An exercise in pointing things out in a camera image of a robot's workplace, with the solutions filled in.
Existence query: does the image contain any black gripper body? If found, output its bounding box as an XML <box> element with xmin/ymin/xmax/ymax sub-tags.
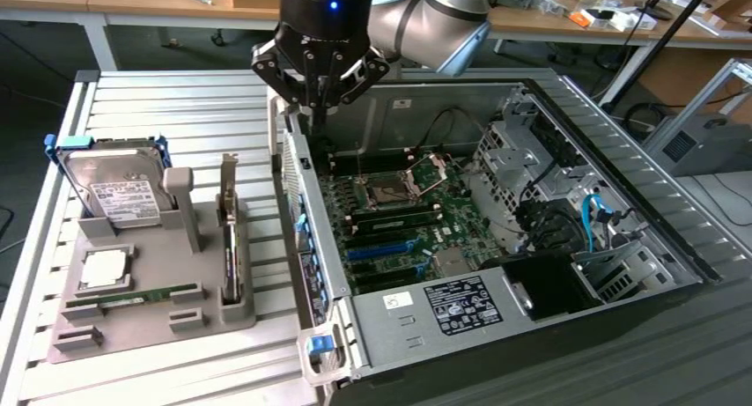
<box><xmin>273</xmin><ymin>0</ymin><xmax>373</xmax><ymax>55</ymax></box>

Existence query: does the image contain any graphics card with metal bracket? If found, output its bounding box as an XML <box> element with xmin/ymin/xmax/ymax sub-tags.
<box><xmin>213</xmin><ymin>152</ymin><xmax>248</xmax><ymax>305</ymax></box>

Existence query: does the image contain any open black PC case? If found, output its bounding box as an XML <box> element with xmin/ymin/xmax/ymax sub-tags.
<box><xmin>264</xmin><ymin>78</ymin><xmax>722</xmax><ymax>406</ymax></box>

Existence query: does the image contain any metal socket cover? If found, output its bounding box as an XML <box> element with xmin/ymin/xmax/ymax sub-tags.
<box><xmin>401</xmin><ymin>152</ymin><xmax>465</xmax><ymax>200</ymax></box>

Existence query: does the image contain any CPU socket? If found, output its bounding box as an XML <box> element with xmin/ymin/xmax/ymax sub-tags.
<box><xmin>350</xmin><ymin>170</ymin><xmax>424</xmax><ymax>209</ymax></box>

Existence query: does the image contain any wooden desk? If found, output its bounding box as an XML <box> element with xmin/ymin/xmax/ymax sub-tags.
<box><xmin>0</xmin><ymin>0</ymin><xmax>282</xmax><ymax>71</ymax></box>
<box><xmin>485</xmin><ymin>0</ymin><xmax>752</xmax><ymax>112</ymax></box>

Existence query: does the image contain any grey metal drive cage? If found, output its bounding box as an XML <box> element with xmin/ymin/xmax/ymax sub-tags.
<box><xmin>469</xmin><ymin>82</ymin><xmax>606</xmax><ymax>204</ymax></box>

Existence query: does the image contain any black installed RAM stick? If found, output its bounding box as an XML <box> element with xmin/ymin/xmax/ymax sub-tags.
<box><xmin>350</xmin><ymin>211</ymin><xmax>445</xmax><ymax>236</ymax></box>

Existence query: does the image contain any green motherboard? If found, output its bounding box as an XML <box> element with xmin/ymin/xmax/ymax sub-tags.
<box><xmin>320</xmin><ymin>152</ymin><xmax>512</xmax><ymax>292</ymax></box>

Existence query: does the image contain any blue disk caddy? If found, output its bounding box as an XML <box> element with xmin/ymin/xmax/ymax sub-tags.
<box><xmin>44</xmin><ymin>132</ymin><xmax>173</xmax><ymax>218</ymax></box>

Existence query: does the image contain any silver hard disk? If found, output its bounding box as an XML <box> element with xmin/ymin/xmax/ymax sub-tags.
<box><xmin>62</xmin><ymin>148</ymin><xmax>181</xmax><ymax>229</ymax></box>

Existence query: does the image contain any blue expansion slot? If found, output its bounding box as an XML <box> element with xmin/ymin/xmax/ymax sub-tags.
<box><xmin>344</xmin><ymin>242</ymin><xmax>412</xmax><ymax>261</ymax></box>

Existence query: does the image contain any silver chipset heatsink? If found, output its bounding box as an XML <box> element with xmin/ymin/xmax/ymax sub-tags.
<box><xmin>433</xmin><ymin>251</ymin><xmax>470</xmax><ymax>277</ymax></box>

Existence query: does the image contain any grey plastic parts rack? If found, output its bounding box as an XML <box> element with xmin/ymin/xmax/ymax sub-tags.
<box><xmin>45</xmin><ymin>166</ymin><xmax>260</xmax><ymax>365</ymax></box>

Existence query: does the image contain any black stand pole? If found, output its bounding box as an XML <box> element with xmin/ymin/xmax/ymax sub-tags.
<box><xmin>598</xmin><ymin>0</ymin><xmax>725</xmax><ymax>114</ymax></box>

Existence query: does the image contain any silver CPU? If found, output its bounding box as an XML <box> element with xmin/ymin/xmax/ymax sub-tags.
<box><xmin>78</xmin><ymin>249</ymin><xmax>132</xmax><ymax>291</ymax></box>

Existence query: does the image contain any green RAM stick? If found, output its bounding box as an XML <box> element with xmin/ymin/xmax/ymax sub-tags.
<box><xmin>64</xmin><ymin>284</ymin><xmax>198</xmax><ymax>310</ymax></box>

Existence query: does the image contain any grey power supply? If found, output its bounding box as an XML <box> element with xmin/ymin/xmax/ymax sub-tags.
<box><xmin>349</xmin><ymin>267</ymin><xmax>533</xmax><ymax>367</ymax></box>

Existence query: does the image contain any grey equipment box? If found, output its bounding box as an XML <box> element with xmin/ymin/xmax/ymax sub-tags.
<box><xmin>642</xmin><ymin>113</ymin><xmax>752</xmax><ymax>178</ymax></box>

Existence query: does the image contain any grey metal disk bay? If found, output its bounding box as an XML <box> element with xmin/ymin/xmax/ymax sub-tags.
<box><xmin>572</xmin><ymin>240</ymin><xmax>677</xmax><ymax>304</ymax></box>

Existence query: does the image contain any blue wire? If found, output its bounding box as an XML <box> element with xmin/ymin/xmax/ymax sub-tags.
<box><xmin>578</xmin><ymin>193</ymin><xmax>616</xmax><ymax>255</ymax></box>

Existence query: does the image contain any aluminium profile frame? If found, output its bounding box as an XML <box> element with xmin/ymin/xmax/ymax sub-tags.
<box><xmin>674</xmin><ymin>56</ymin><xmax>752</xmax><ymax>129</ymax></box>

